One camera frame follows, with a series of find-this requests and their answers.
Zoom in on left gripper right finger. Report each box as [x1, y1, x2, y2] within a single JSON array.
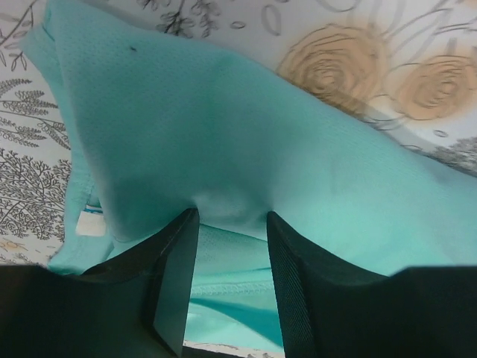
[[267, 212, 476, 357]]

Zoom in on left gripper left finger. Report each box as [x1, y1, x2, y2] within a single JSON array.
[[1, 209, 199, 357]]

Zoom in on teal t shirt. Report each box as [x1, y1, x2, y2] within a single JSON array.
[[22, 1, 476, 354]]

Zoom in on floral table mat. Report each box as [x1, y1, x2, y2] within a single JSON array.
[[0, 0, 477, 358]]

